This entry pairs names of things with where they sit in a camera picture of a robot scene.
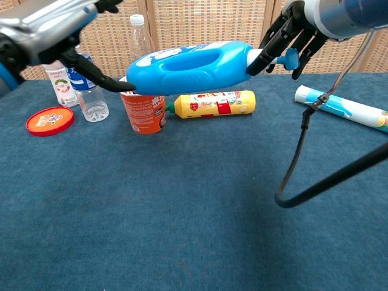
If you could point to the white drink bottle yellow cap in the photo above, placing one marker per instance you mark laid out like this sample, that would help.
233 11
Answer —
62 88

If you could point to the yellow bottle with green cap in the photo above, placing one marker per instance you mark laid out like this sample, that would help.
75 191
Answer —
212 104

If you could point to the clear water bottle blue label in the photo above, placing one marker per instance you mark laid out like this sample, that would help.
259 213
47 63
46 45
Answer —
92 106

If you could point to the red orange plastic lid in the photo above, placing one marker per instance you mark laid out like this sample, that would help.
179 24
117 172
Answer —
50 120

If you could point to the blue detergent bottle with pump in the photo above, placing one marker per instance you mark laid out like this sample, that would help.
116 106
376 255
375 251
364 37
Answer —
188 75

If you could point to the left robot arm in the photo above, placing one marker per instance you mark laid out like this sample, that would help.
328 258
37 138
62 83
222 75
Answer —
10 60

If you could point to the clear bottle with green liquid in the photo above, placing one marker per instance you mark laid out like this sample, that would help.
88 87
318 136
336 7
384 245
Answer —
140 39

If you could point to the white and blue tube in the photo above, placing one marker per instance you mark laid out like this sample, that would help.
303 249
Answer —
348 110

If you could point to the woven bamboo folding screen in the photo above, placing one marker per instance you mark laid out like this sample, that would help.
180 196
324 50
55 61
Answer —
212 24

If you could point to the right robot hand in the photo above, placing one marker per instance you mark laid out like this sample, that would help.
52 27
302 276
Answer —
285 33

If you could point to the orange instant noodle cup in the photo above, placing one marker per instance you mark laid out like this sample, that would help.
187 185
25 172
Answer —
144 113

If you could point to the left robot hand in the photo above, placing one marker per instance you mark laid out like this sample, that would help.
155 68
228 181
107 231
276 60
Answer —
54 30

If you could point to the blue tablecloth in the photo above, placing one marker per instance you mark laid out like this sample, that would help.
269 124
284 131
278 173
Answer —
151 212

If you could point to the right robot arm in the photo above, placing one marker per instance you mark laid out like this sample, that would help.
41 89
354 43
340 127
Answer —
348 15

